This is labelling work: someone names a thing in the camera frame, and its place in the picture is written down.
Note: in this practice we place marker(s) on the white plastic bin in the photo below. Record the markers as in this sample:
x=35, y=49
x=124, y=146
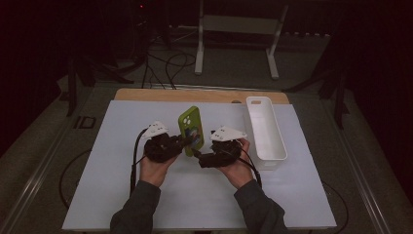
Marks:
x=266, y=136

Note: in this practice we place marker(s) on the person's right hand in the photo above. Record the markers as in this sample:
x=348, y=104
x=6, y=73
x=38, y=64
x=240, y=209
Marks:
x=238, y=170

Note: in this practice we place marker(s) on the white table mat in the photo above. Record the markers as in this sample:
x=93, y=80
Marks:
x=195, y=201

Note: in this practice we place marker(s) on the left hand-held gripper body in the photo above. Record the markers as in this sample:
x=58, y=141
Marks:
x=162, y=148

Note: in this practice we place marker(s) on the black tripod stand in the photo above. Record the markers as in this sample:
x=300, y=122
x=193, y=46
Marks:
x=72, y=87
x=339, y=104

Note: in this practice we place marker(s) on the green cartoon phone case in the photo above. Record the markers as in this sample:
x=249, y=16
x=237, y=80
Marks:
x=190, y=122

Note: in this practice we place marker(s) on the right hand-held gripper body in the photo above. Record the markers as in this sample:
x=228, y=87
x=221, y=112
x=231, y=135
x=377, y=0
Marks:
x=224, y=152

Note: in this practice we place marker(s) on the person's left hand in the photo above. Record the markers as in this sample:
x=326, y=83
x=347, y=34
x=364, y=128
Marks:
x=156, y=170

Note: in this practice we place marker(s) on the white metal stand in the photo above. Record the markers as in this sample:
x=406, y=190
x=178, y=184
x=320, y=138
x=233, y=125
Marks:
x=238, y=24

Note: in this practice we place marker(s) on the metal floor rail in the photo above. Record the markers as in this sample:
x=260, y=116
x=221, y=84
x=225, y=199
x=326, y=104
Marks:
x=29, y=191
x=360, y=175

